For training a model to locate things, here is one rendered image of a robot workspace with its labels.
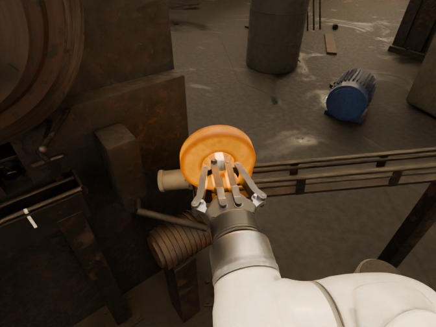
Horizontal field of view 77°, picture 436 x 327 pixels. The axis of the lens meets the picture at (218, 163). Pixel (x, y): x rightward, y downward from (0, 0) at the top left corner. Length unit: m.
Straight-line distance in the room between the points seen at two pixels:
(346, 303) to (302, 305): 0.05
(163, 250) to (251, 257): 0.47
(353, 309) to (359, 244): 1.22
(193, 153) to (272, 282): 0.28
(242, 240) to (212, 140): 0.21
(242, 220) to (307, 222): 1.19
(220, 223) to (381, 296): 0.21
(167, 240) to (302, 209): 0.98
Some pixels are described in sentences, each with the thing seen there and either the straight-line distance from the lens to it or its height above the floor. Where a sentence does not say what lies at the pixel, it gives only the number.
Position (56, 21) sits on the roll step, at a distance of 0.56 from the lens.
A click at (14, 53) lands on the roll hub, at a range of 0.50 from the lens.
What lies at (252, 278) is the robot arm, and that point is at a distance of 0.35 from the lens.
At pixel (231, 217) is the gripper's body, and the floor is 0.87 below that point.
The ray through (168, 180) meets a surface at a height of 0.68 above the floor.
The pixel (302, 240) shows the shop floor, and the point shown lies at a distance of 1.50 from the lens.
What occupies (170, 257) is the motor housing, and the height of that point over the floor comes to 0.50.
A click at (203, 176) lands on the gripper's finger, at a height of 0.85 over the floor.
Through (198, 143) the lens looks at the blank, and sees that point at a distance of 0.51.
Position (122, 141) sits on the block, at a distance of 0.70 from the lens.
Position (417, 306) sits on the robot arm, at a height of 0.88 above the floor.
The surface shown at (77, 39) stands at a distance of 0.59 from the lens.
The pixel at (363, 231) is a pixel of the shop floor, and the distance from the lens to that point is 1.65.
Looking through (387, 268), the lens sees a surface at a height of 0.52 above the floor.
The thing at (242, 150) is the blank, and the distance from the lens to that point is 0.54.
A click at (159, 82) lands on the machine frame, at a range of 0.79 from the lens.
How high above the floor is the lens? 1.19
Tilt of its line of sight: 40 degrees down
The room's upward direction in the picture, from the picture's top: 1 degrees clockwise
